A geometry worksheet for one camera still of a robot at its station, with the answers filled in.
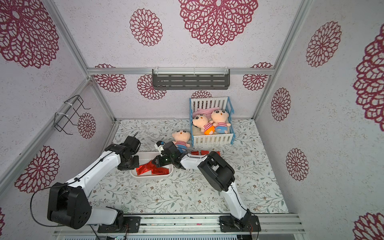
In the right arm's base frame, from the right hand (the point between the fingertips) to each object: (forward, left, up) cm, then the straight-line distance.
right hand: (156, 160), depth 92 cm
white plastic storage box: (+1, +6, +2) cm, 6 cm away
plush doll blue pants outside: (+16, -14, +2) cm, 22 cm away
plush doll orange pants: (+27, -28, +7) cm, 39 cm away
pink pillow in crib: (+40, -32, +4) cm, 51 cm away
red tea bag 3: (-7, +7, +2) cm, 10 cm away
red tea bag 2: (+9, -30, -5) cm, 32 cm away
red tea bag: (+8, -24, -5) cm, 26 cm away
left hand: (-7, +12, +5) cm, 14 cm away
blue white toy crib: (+16, -25, +2) cm, 30 cm away
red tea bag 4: (-6, -4, -2) cm, 7 cm away
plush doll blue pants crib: (+28, -41, +10) cm, 50 cm away
